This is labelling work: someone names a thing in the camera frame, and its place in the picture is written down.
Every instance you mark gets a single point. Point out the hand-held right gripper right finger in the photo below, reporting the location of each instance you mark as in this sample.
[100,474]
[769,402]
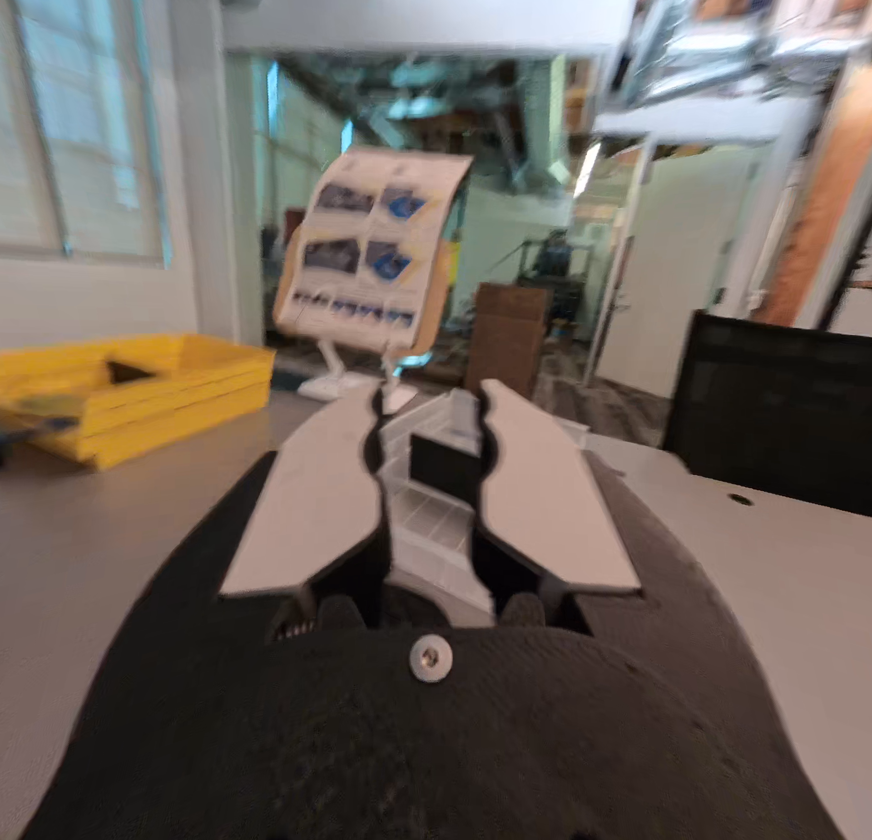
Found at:
[552,506]

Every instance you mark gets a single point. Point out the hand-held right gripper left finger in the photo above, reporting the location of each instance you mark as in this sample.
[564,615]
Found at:
[320,499]

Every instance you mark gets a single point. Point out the yellow plastic bin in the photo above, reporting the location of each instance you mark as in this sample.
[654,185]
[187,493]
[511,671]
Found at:
[177,390]

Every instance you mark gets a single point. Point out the clear plastic container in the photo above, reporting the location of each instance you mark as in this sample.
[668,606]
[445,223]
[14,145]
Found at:
[426,513]

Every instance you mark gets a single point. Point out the black panel in clear container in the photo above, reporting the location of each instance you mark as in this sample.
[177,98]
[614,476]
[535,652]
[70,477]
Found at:
[443,469]

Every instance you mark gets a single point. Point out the white poster stand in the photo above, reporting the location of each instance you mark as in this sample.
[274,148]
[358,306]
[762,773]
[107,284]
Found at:
[327,383]

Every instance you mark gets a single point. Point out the brown cardboard box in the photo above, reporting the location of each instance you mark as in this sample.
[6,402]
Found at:
[507,336]

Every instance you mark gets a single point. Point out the black office chair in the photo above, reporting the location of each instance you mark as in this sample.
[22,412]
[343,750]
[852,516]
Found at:
[776,411]

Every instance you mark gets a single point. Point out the printed poster board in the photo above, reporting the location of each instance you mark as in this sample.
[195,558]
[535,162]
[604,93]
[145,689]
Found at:
[375,240]

